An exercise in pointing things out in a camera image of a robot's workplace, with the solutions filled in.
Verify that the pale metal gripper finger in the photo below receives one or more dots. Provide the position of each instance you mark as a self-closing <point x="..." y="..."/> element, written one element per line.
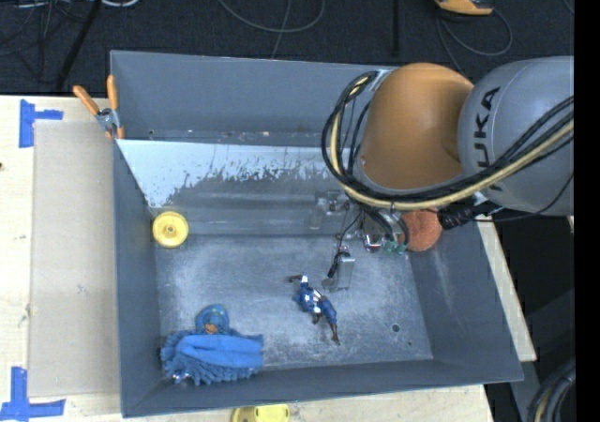
<point x="325" y="211"/>
<point x="344" y="275"/>

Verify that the blue toy action figure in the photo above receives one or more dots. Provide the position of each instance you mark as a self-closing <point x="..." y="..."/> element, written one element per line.
<point x="313" y="300"/>

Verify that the grey metal bin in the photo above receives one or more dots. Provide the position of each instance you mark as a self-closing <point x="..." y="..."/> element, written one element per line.
<point x="262" y="270"/>

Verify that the blue round plush toy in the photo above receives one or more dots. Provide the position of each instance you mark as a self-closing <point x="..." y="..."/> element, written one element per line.
<point x="213" y="317"/>

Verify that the blue shaggy microfibre cloth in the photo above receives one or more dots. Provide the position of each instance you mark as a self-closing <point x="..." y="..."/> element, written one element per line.
<point x="215" y="357"/>

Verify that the yellow plastic wheel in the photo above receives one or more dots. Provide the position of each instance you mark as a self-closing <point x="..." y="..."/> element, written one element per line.
<point x="260" y="413"/>
<point x="170" y="230"/>

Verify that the pale wood flat board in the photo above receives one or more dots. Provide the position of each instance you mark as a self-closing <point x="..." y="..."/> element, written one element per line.
<point x="70" y="246"/>

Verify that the black cylinder on white bracket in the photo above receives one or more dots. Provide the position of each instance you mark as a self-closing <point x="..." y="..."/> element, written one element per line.
<point x="454" y="217"/>

